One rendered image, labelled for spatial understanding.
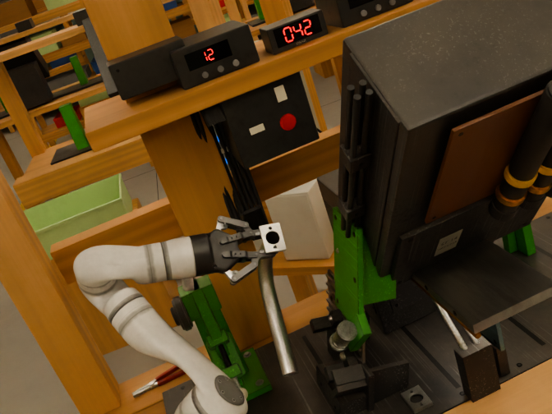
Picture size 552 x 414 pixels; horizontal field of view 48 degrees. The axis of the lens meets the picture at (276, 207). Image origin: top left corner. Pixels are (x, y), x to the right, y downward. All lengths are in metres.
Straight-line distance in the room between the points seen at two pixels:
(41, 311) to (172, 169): 0.42
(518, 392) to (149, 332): 0.67
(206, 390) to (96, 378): 0.58
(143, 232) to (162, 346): 0.49
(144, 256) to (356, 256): 0.37
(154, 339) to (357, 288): 0.36
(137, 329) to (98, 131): 0.37
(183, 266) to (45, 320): 0.45
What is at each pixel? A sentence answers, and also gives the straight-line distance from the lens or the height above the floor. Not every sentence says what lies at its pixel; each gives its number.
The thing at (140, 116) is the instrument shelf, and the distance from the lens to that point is 1.18.
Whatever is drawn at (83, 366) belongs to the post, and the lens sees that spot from 1.52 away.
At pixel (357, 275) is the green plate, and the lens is 1.11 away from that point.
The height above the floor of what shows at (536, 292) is 1.13.
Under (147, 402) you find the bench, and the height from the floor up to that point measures 0.88.
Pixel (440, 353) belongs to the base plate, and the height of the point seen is 0.90.
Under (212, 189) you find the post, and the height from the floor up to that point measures 1.30.
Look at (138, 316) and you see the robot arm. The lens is 1.06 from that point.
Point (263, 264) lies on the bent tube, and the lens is 1.23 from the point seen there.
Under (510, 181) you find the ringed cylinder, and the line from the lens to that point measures 0.96.
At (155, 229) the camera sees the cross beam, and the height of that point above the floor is 1.23.
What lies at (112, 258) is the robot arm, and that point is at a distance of 1.10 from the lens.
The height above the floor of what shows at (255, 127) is 1.43.
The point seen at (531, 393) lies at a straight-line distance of 1.25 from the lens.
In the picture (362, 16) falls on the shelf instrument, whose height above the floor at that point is 1.55.
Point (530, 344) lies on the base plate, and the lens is 1.34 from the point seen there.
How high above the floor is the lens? 1.78
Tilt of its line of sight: 24 degrees down
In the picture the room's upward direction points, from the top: 19 degrees counter-clockwise
